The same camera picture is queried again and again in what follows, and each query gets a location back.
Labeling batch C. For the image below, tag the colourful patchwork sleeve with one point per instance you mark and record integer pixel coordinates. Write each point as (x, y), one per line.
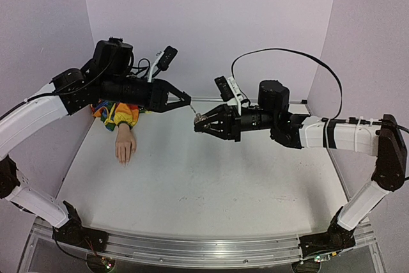
(113, 114)

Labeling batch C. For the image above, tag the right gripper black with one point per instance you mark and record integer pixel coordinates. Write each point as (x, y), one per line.
(231, 123)

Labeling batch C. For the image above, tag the glitter nail polish bottle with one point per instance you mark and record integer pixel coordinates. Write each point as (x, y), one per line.
(200, 122)

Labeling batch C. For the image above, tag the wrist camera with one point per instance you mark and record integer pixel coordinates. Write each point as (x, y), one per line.
(230, 91)
(162, 62)

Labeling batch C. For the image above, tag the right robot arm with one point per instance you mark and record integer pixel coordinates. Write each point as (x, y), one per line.
(381, 139)

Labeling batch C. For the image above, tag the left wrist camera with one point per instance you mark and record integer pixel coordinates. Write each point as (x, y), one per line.
(162, 62)

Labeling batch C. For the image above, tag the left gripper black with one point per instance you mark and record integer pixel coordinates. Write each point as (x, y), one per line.
(159, 98)

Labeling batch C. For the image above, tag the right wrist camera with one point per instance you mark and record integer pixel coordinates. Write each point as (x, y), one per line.
(230, 91)

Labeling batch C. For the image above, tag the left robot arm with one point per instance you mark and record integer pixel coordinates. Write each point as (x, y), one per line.
(106, 76)

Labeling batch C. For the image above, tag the mannequin hand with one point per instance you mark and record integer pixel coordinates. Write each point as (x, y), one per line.
(125, 145)

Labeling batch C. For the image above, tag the aluminium front rail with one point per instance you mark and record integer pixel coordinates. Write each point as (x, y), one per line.
(207, 253)

